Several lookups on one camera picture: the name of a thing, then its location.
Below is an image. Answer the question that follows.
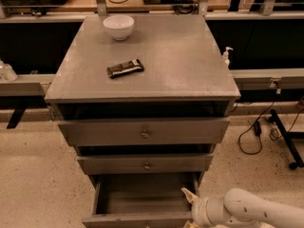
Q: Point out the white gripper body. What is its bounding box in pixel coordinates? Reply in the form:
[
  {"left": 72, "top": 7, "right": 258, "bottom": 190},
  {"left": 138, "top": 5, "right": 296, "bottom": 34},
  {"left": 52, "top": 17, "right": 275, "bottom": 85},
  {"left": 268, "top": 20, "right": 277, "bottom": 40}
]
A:
[{"left": 191, "top": 198, "right": 226, "bottom": 228}]

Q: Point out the grey bottom drawer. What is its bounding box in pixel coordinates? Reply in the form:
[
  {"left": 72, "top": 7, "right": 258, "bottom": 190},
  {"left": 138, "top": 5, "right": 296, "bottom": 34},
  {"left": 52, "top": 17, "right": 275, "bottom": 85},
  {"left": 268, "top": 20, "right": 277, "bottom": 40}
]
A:
[{"left": 83, "top": 173, "right": 199, "bottom": 228}]

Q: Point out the grey drawer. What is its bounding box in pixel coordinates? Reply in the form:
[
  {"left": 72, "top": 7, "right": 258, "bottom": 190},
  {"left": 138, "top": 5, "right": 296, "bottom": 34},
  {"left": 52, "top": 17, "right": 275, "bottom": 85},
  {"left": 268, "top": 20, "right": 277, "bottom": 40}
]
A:
[
  {"left": 77, "top": 153, "right": 213, "bottom": 175},
  {"left": 83, "top": 173, "right": 199, "bottom": 228},
  {"left": 58, "top": 117, "right": 230, "bottom": 146}
]

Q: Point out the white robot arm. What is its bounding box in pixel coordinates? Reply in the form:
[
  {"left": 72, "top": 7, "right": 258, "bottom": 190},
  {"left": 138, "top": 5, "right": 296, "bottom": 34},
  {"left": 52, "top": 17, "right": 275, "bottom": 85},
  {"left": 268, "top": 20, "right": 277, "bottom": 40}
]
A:
[{"left": 181, "top": 187, "right": 304, "bottom": 228}]

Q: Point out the grey middle drawer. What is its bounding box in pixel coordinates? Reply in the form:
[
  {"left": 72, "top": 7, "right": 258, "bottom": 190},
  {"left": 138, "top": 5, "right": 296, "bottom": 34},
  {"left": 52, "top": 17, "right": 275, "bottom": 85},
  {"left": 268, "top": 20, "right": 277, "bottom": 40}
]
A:
[{"left": 77, "top": 153, "right": 213, "bottom": 175}]

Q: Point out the grey top drawer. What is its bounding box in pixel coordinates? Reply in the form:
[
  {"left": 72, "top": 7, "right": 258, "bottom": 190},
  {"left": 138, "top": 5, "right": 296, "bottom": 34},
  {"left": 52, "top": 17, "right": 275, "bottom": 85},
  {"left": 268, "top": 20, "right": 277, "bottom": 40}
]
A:
[{"left": 58, "top": 117, "right": 230, "bottom": 146}]

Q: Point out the grey wooden drawer cabinet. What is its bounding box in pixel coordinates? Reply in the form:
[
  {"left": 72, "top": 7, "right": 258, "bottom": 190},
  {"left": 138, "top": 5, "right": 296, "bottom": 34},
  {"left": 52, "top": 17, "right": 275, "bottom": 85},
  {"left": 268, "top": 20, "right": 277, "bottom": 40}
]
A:
[{"left": 44, "top": 13, "right": 242, "bottom": 188}]

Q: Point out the black wheeled stand leg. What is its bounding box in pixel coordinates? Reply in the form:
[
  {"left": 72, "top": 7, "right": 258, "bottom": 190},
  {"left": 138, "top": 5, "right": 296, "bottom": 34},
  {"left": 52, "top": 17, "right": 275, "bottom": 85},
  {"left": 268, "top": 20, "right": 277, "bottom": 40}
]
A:
[{"left": 269, "top": 109, "right": 304, "bottom": 170}]

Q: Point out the white pump bottle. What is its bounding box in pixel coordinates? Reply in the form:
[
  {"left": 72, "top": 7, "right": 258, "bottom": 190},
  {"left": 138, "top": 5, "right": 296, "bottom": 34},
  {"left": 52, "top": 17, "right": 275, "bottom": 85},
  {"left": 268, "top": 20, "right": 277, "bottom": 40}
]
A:
[{"left": 222, "top": 47, "right": 234, "bottom": 67}]

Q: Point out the black snack bar wrapper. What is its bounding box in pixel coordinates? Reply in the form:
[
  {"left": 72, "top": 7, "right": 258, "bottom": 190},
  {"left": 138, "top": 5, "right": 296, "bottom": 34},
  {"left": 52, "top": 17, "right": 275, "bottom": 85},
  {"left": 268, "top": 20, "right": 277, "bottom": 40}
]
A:
[{"left": 106, "top": 59, "right": 144, "bottom": 79}]

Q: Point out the white ceramic bowl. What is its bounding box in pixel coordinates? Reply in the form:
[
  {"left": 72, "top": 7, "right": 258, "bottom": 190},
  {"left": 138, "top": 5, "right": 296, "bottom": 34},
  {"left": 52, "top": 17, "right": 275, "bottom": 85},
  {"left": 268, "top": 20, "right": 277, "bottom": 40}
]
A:
[{"left": 103, "top": 15, "right": 135, "bottom": 41}]

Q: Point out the black shelf bracket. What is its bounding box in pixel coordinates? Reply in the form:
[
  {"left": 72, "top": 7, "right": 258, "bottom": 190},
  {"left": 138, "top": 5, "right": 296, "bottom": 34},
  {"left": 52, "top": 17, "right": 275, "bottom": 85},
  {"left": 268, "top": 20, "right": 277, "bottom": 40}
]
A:
[{"left": 7, "top": 106, "right": 26, "bottom": 129}]

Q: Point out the black coiled cable bundle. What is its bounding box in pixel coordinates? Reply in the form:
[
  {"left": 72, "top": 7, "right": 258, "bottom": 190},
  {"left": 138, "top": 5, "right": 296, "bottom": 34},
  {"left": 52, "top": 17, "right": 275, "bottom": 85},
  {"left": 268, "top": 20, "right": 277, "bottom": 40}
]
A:
[{"left": 172, "top": 0, "right": 200, "bottom": 16}]

